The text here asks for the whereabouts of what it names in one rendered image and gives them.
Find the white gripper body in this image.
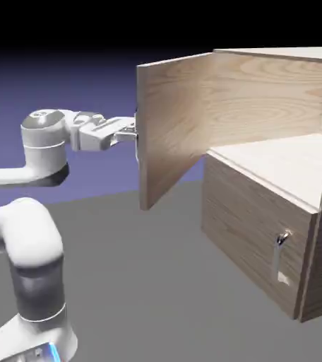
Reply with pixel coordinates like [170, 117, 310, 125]
[76, 115, 136, 153]

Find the curved metal door handle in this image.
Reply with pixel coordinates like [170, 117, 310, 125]
[133, 106, 140, 168]

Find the light wood cabinet door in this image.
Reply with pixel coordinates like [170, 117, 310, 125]
[136, 52, 216, 212]

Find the light wood cabinet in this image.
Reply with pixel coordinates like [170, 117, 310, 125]
[200, 46, 322, 323]

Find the darker wood cabinet door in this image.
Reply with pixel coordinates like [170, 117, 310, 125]
[200, 153, 319, 320]

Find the silver metal door handle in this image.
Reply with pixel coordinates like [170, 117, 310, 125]
[272, 228, 294, 286]

